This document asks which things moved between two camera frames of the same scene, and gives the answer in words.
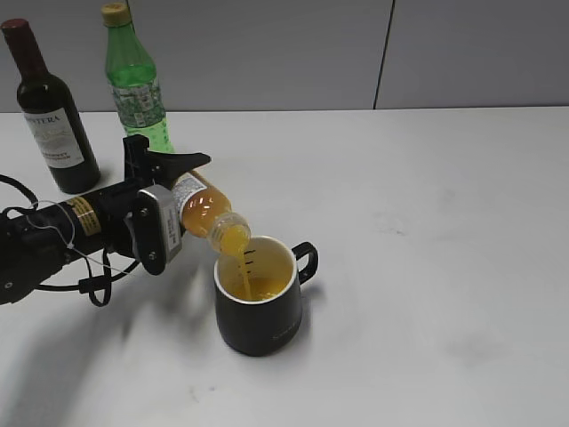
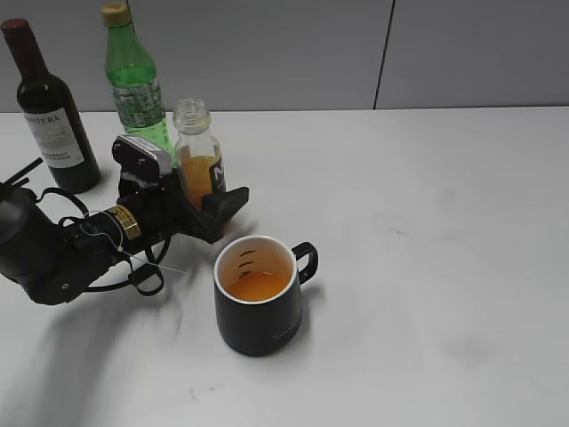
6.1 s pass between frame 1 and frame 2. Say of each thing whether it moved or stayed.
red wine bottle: stayed
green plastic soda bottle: stayed
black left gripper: moved
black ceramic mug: stayed
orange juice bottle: moved
